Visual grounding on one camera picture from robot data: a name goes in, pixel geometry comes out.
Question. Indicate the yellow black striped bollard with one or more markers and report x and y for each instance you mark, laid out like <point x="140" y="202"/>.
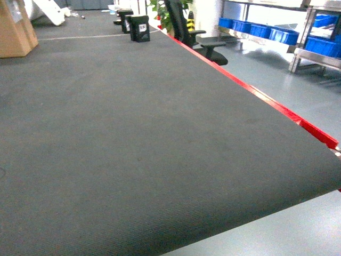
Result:
<point x="191" y="23"/>

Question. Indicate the grey plastic crate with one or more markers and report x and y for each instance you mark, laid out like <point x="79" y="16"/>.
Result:
<point x="89" y="4"/>

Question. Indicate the green potted plant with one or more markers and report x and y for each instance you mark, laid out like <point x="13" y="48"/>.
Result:
<point x="164" y="17"/>

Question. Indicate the steel shelf rack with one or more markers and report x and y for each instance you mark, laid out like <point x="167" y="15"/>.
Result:
<point x="312" y="43"/>

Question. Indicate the black office chair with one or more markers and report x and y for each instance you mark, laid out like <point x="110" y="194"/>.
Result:
<point x="188" y="38"/>

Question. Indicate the large cardboard box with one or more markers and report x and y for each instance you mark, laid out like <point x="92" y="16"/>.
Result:
<point x="18" y="37"/>

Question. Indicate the front black labelled box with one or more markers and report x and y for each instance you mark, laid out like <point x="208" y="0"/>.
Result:
<point x="140" y="29"/>

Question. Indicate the blue bin on shelf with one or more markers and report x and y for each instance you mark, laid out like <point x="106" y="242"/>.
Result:
<point x="285" y="36"/>

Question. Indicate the rear black box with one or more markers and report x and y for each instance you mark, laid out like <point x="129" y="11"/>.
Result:
<point x="123" y="15"/>

